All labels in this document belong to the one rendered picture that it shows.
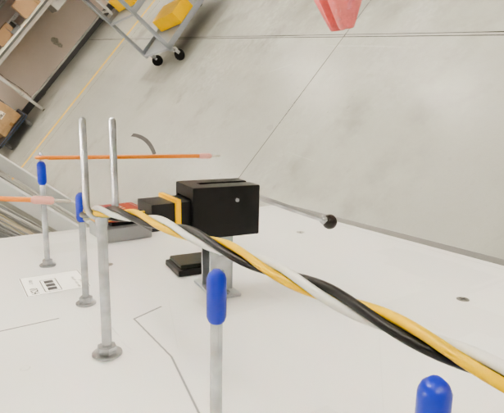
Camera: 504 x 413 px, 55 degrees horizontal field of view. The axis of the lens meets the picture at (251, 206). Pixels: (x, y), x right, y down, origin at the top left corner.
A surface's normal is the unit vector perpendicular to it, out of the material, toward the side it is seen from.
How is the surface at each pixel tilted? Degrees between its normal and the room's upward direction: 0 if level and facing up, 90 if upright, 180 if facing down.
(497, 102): 0
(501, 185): 0
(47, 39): 90
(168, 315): 52
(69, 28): 90
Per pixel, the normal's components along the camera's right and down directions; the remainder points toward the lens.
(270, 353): 0.02, -0.98
